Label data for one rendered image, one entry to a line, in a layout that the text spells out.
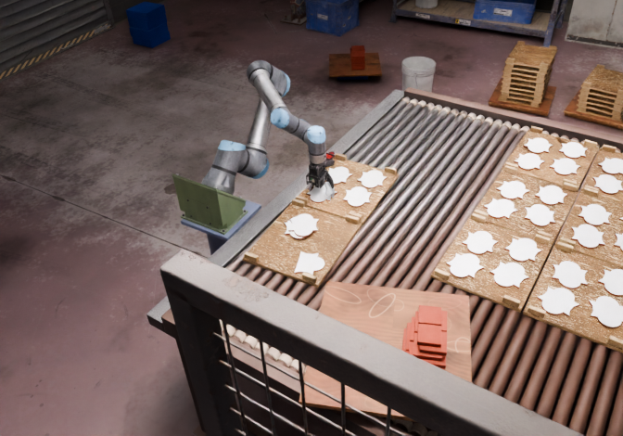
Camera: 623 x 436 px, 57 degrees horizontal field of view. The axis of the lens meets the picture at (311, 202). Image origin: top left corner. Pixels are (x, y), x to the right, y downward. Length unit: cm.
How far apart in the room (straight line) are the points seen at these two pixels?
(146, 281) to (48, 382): 80
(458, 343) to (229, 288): 154
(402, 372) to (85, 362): 312
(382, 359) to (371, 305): 162
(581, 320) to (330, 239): 99
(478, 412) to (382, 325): 158
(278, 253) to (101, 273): 178
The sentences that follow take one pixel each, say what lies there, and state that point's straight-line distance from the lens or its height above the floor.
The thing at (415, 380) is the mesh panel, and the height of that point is 221.
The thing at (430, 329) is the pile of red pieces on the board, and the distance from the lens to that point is 176.
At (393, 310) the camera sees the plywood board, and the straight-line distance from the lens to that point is 202.
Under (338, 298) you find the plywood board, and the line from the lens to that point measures 205.
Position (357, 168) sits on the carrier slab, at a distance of 284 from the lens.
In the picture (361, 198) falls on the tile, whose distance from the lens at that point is 263.
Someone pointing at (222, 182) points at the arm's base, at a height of 107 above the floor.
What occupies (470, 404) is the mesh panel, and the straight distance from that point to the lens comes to 41.
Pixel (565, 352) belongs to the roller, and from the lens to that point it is 219.
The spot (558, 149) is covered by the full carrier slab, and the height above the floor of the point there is 94.
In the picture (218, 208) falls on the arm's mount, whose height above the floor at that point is 101.
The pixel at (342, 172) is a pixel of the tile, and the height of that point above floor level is 94.
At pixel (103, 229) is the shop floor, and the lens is 427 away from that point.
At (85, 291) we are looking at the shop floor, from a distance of 385.
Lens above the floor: 255
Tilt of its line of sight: 38 degrees down
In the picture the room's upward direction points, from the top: 3 degrees counter-clockwise
